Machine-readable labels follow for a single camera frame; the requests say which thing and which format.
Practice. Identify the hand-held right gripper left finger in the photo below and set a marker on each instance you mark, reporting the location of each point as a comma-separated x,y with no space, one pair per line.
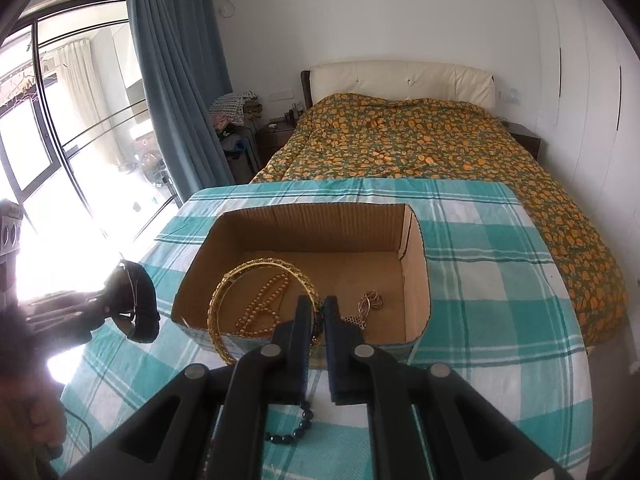
300,360

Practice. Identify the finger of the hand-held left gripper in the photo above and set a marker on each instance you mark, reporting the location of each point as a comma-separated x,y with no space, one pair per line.
75,327
75,305

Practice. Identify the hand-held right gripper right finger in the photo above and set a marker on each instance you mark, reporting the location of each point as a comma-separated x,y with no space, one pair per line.
341,360

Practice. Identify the black bangle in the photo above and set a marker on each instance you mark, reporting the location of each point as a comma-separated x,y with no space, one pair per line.
147,305

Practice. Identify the gold bangle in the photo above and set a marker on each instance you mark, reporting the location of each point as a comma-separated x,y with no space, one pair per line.
216,310

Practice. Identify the cardboard box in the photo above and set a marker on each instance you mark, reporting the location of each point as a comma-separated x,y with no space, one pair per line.
310,230

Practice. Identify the spotted black jewelry piece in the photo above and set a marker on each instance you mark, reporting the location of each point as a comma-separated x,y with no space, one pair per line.
356,322

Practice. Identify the person's left hand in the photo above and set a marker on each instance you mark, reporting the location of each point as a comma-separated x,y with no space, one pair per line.
30,410

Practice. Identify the sliding glass door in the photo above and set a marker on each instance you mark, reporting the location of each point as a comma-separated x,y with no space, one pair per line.
45,110

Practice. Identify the teal checkered tablecloth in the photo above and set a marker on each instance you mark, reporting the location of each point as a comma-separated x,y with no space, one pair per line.
475,270

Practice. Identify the dark wooden nightstand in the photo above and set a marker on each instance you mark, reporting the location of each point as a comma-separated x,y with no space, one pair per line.
275,142
525,140

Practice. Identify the blue-grey curtain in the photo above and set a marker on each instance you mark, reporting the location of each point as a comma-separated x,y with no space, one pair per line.
170,85

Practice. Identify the bed with orange bedspread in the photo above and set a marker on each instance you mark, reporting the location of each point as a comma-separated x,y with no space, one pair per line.
400,130

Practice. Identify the pile of clothes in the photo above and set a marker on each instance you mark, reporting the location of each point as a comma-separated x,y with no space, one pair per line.
232,105

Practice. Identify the cream padded headboard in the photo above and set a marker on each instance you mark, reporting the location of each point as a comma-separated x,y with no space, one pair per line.
400,80

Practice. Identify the white wardrobe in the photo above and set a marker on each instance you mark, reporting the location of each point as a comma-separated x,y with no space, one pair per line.
585,85

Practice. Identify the white wall switch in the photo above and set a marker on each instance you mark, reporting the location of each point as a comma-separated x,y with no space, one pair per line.
281,95

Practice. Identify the wall socket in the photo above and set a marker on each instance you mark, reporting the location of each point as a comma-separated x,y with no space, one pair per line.
510,95

